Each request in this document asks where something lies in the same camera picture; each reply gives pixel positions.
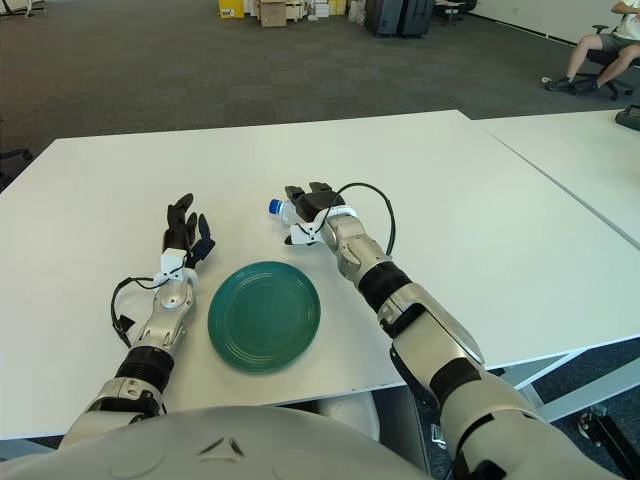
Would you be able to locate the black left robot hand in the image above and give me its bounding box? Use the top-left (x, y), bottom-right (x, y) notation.
top-left (162, 193), bottom-right (217, 271)

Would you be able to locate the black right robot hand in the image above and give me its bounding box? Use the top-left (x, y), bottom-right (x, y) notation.
top-left (283, 182), bottom-right (346, 246)

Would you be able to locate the clear bottle with blue cap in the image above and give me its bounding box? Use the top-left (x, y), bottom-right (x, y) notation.
top-left (268, 198), bottom-right (301, 239)

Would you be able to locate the green round plate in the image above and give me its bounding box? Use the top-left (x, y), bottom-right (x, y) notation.
top-left (206, 260), bottom-right (322, 374)

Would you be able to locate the brown cardboard box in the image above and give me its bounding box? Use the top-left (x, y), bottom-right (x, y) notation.
top-left (258, 0), bottom-right (288, 29)

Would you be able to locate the stack of white boxes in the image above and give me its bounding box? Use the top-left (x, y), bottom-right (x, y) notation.
top-left (300, 0), bottom-right (350, 22)

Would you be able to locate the black hard case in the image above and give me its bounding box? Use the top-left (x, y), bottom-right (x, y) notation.
top-left (364, 0), bottom-right (402, 36)

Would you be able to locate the black cabinet in background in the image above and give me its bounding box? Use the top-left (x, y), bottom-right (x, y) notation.
top-left (395, 0), bottom-right (435, 39)

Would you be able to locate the grey robot torso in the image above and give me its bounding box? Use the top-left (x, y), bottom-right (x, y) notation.
top-left (0, 389), bottom-right (436, 480)

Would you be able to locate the black background office chair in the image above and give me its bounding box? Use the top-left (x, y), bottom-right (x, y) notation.
top-left (433, 0), bottom-right (480, 27)

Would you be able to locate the white desk base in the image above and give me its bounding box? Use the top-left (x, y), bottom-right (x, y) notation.
top-left (0, 0), bottom-right (46, 20)

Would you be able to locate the black swivel chair under person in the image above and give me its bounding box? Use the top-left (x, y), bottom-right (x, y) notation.
top-left (572, 23), bottom-right (635, 101)

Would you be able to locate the black bag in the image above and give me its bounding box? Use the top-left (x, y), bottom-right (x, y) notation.
top-left (614, 104), bottom-right (640, 132)

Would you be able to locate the seated person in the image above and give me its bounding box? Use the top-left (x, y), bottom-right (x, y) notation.
top-left (544, 0), bottom-right (640, 94)

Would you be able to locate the black wheeled stand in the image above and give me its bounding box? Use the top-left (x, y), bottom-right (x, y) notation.
top-left (577, 404), bottom-right (640, 474)

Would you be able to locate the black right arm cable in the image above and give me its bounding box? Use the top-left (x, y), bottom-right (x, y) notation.
top-left (319, 183), bottom-right (396, 259)

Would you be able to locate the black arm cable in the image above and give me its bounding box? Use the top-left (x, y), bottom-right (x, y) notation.
top-left (319, 183), bottom-right (396, 259)
top-left (110, 276), bottom-right (169, 349)

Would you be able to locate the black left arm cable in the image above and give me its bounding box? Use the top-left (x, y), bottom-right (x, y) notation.
top-left (110, 276), bottom-right (169, 349)

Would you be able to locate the white table frame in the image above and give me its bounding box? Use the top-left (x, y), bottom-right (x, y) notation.
top-left (509, 344), bottom-right (640, 416)

